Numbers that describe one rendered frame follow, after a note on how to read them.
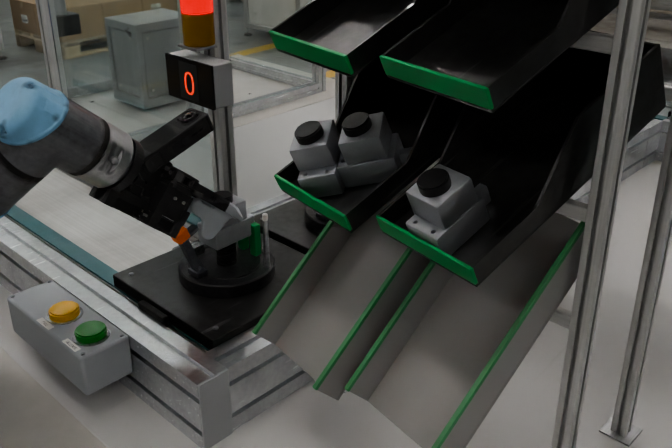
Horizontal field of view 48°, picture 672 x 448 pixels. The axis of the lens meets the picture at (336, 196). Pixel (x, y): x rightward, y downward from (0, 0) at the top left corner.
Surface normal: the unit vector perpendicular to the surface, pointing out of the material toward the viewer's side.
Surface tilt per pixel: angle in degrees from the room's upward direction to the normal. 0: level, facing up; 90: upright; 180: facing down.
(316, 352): 45
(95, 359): 90
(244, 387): 90
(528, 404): 0
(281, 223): 0
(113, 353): 90
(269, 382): 90
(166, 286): 0
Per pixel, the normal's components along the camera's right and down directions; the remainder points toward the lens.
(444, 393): -0.57, -0.47
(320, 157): -0.16, 0.68
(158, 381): -0.69, 0.30
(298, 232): 0.00, -0.91
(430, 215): -0.73, 0.61
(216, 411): 0.72, 0.29
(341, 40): -0.34, -0.72
